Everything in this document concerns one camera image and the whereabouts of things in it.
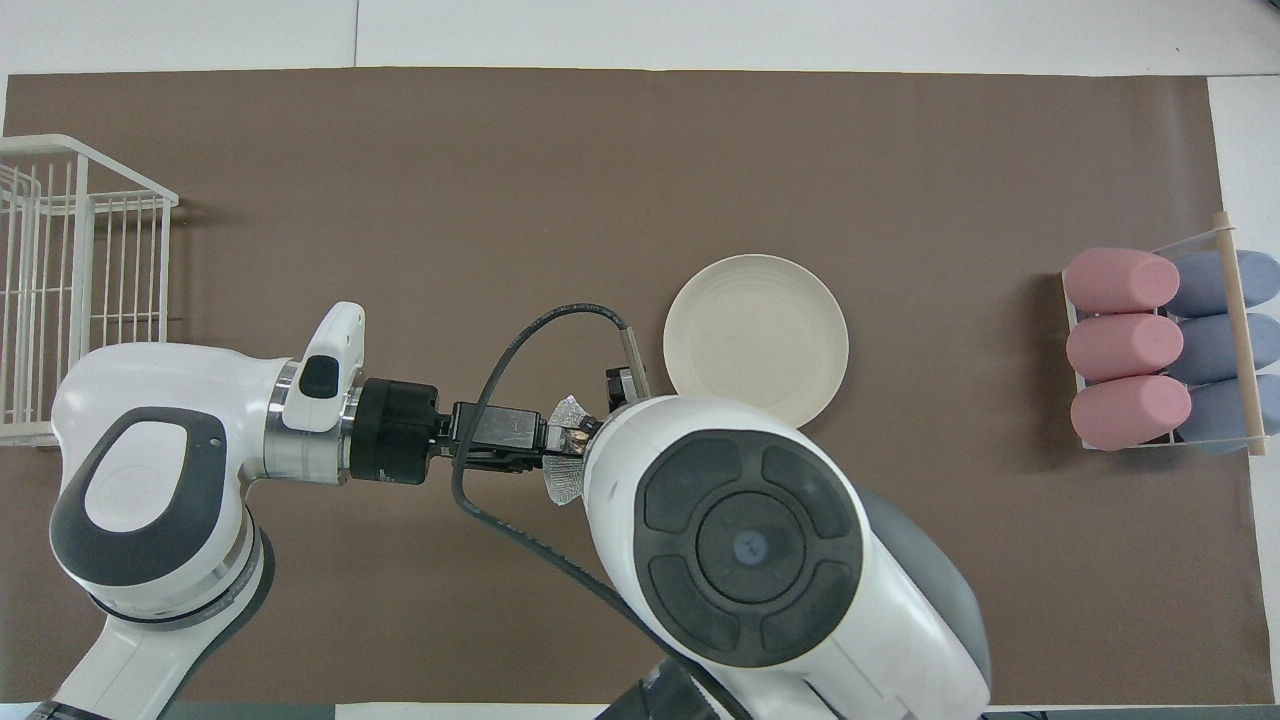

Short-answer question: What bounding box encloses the cream round plate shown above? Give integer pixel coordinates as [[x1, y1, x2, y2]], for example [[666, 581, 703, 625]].
[[663, 254, 849, 429]]

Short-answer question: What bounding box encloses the pink plastic cup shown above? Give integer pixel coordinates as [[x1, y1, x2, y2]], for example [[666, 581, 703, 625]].
[[1063, 248, 1181, 314], [1066, 313, 1185, 383], [1070, 375, 1193, 452]]

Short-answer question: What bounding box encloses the brown table mat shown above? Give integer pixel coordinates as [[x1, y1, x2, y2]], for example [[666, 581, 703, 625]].
[[0, 68, 1269, 707]]

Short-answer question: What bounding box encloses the white wire dish rack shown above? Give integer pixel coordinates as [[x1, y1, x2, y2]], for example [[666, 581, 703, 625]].
[[0, 134, 179, 448]]

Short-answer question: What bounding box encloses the blue plastic cup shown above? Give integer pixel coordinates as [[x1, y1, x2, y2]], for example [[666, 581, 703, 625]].
[[1168, 313, 1280, 385], [1180, 375, 1280, 456], [1165, 250, 1280, 319]]

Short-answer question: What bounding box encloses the wire cup rack wooden rod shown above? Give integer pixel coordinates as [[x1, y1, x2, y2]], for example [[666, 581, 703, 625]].
[[1062, 212, 1269, 457]]

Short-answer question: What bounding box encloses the clear plastic bag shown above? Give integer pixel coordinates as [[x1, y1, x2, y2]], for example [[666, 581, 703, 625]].
[[543, 395, 593, 506]]

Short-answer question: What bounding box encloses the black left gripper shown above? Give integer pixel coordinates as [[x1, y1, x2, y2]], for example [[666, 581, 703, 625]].
[[350, 378, 551, 488]]

